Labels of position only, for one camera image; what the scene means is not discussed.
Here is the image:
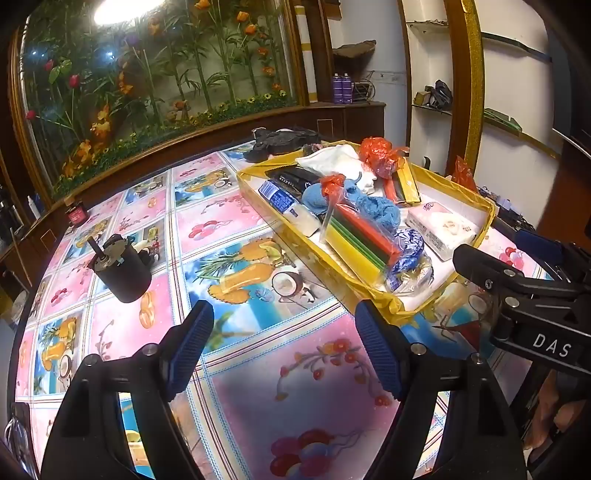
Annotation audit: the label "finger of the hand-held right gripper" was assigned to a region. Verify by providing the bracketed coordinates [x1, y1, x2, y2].
[514, 229, 591, 287]
[452, 244, 591, 320]

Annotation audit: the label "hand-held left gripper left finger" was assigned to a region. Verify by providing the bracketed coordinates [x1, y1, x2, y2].
[41, 299, 215, 480]

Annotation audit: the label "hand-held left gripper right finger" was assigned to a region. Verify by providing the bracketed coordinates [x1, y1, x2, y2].
[355, 299, 529, 480]

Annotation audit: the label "pink rose tissue pack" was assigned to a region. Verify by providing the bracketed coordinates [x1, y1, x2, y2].
[406, 198, 478, 261]

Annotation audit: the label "yellow cardboard box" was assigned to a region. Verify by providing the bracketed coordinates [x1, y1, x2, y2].
[236, 138, 497, 325]

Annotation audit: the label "blue white plastic bag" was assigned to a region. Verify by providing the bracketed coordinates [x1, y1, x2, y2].
[385, 228, 435, 294]

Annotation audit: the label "person's right hand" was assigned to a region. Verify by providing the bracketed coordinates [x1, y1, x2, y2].
[526, 369, 591, 464]

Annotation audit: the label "printed plastic tablecloth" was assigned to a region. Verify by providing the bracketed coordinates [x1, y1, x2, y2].
[14, 143, 555, 480]

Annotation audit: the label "large red plastic bag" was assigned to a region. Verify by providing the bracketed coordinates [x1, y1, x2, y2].
[450, 156, 477, 192]

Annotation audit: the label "black cylindrical cup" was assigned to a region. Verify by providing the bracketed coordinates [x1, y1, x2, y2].
[88, 234, 154, 304]

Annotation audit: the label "pack of coloured cloths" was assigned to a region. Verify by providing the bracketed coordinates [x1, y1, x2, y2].
[323, 200, 404, 282]

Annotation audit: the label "yellow green sponge pack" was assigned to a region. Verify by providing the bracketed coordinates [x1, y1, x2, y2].
[394, 157, 423, 205]

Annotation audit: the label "blue knitted cloth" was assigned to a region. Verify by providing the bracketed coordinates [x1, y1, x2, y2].
[302, 178, 400, 234]

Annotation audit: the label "green flat item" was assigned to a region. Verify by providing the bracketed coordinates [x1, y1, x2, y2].
[483, 108, 522, 136]

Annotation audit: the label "small red plastic bag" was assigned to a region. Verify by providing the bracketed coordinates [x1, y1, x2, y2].
[321, 174, 347, 200]

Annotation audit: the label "small red jar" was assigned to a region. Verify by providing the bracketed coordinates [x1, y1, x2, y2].
[65, 199, 89, 227]

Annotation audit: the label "golden pillar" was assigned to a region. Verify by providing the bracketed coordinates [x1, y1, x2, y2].
[444, 0, 486, 185]

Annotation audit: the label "blue white tissue pack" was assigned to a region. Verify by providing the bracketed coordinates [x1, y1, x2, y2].
[259, 180, 324, 236]

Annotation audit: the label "black bag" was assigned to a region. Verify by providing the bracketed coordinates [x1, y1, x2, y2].
[422, 80, 454, 110]

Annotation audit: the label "white cloth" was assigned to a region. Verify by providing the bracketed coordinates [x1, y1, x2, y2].
[295, 144, 384, 195]

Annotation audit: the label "black tissue pack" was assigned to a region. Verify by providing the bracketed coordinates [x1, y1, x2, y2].
[265, 166, 333, 191]

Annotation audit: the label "wooden cabinet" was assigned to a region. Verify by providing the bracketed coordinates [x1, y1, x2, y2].
[307, 102, 386, 145]

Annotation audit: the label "cluttered wooden shelf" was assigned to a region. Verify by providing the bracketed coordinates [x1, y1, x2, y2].
[0, 185, 56, 324]

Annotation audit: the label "brown corner shelf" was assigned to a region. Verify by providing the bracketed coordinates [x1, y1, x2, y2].
[332, 41, 376, 62]

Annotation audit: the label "glass flower display case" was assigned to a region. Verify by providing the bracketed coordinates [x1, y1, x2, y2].
[11, 0, 308, 197]

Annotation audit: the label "white yellow rolled mat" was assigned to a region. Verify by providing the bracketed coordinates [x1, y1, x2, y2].
[294, 4, 318, 108]

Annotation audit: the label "tangled cables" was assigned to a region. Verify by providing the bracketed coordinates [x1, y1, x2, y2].
[478, 185, 539, 232]

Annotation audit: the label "white wall shelf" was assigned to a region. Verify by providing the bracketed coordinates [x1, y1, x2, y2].
[412, 102, 454, 117]

